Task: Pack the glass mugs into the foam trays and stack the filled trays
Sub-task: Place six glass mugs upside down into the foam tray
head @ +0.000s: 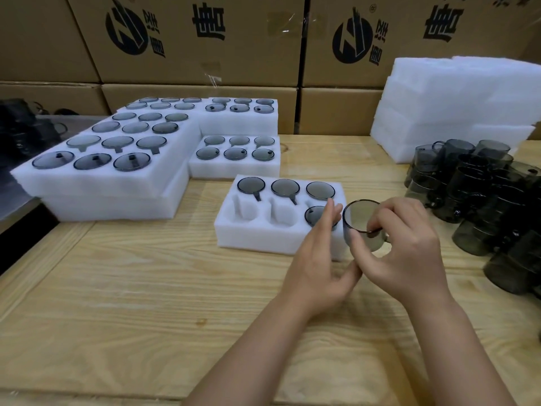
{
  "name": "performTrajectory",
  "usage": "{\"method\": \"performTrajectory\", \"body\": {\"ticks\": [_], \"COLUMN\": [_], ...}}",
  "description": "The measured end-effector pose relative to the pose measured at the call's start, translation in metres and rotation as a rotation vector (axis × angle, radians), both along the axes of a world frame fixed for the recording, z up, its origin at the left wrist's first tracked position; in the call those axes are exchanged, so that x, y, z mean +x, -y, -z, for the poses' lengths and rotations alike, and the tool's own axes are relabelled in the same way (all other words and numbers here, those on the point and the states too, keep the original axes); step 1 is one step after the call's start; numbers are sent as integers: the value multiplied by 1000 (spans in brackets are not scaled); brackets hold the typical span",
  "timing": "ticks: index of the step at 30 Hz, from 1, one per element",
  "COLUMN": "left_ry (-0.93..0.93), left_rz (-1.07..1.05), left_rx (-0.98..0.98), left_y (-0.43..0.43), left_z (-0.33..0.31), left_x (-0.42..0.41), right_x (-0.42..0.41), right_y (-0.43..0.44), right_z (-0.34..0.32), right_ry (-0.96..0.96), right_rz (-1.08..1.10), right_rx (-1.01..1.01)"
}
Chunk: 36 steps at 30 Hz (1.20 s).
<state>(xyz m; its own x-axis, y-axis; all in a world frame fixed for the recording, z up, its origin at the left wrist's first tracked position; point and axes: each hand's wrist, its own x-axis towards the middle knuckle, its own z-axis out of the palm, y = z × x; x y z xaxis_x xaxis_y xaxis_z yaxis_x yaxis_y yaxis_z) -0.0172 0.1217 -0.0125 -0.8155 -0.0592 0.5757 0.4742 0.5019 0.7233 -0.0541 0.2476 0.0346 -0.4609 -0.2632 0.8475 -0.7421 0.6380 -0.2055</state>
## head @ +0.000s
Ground person's right hand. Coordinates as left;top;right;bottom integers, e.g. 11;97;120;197
348;197;454;310

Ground person's left hand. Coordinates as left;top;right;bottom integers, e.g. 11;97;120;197
278;198;364;319

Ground white grooved foam tray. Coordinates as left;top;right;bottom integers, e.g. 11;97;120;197
198;96;279;136
213;174;349;263
10;135;202;198
188;134;282;181
114;96;206;118
80;110;202;147
40;169;191;223

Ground pile of smoky glass mugs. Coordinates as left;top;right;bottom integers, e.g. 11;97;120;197
403;139;541;299

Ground stack of white foam trays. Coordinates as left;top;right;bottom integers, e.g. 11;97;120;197
370;56;541;165

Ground dark mugs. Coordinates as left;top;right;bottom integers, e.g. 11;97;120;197
0;98;68;165

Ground person's right forearm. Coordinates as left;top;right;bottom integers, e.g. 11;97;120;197
405;291;518;406

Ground person's left forearm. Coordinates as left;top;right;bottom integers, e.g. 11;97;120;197
181;291;313;406

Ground stainless steel table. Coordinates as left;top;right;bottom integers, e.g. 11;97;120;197
0;115;109;223

